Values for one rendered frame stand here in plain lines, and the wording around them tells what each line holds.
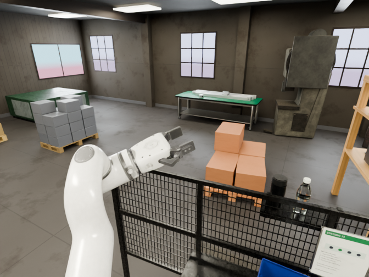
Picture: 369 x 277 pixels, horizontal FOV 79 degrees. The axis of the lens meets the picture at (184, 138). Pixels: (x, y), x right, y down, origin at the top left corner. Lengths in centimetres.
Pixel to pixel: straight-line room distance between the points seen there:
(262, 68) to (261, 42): 74
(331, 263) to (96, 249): 116
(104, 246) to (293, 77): 566
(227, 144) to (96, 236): 354
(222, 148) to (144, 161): 347
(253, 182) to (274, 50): 475
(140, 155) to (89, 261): 25
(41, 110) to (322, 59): 625
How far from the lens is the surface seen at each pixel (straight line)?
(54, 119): 556
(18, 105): 889
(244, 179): 347
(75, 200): 53
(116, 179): 61
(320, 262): 144
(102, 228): 55
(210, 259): 155
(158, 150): 59
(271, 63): 740
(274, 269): 147
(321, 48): 598
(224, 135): 391
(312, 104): 642
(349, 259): 141
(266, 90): 750
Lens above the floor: 222
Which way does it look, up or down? 22 degrees down
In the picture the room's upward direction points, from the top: straight up
